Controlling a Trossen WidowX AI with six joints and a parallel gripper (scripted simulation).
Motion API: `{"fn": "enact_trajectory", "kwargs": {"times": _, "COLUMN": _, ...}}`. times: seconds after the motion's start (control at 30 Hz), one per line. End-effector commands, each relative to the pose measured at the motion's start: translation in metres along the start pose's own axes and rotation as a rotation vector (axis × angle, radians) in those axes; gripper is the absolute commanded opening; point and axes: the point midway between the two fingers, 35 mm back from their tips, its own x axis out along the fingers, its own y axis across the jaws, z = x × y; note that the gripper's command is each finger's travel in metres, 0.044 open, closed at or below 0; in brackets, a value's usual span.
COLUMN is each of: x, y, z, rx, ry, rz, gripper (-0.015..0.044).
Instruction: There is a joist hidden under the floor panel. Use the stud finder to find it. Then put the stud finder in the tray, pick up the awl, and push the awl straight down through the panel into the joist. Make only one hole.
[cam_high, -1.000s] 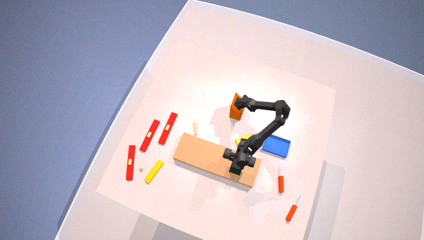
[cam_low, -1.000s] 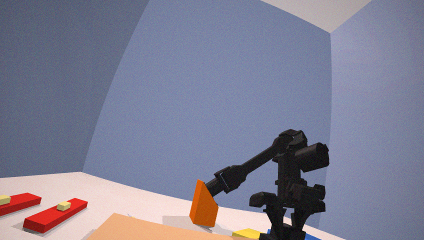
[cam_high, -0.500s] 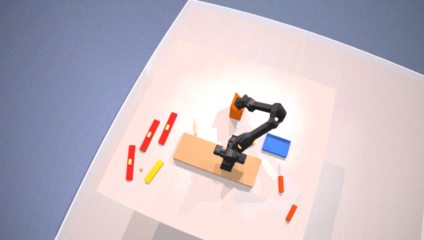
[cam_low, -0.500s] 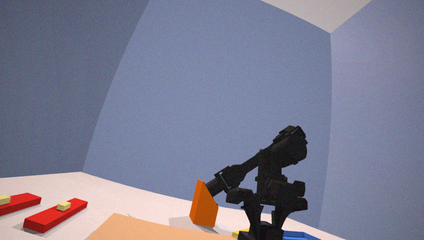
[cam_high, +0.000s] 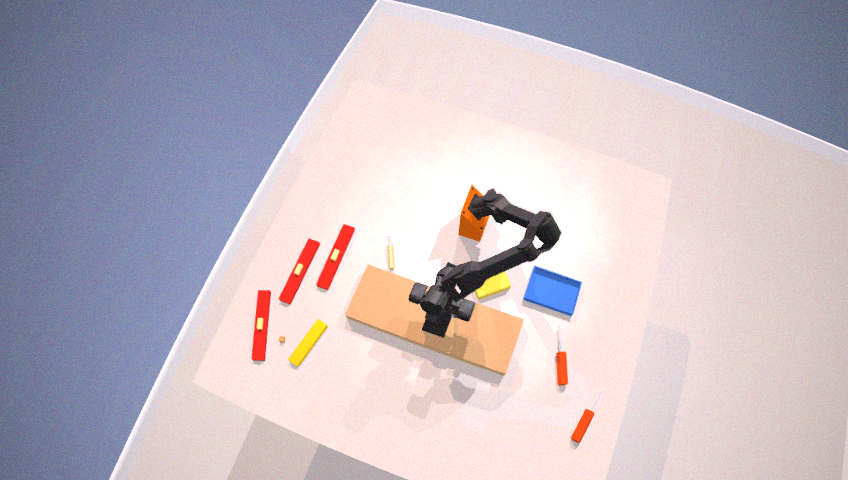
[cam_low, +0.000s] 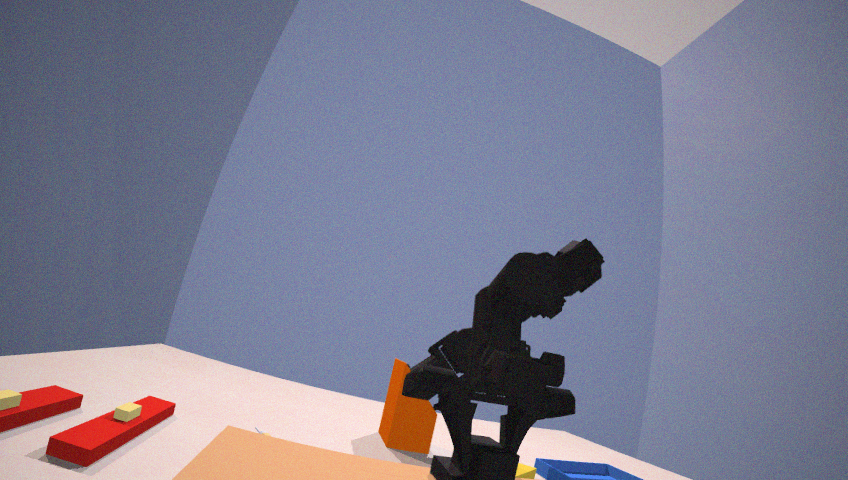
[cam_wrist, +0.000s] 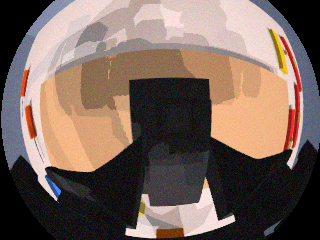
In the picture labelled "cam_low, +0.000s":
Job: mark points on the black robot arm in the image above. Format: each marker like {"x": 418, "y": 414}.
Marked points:
{"x": 528, "y": 285}

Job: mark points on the blue tray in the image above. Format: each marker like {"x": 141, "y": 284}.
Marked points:
{"x": 570, "y": 470}

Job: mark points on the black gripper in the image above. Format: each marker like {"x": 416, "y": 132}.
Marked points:
{"x": 524, "y": 409}

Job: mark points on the red flat bar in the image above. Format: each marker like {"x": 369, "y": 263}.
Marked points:
{"x": 90, "y": 441}
{"x": 18, "y": 409}

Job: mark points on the yellow rectangular block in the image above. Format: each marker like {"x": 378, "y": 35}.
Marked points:
{"x": 525, "y": 472}

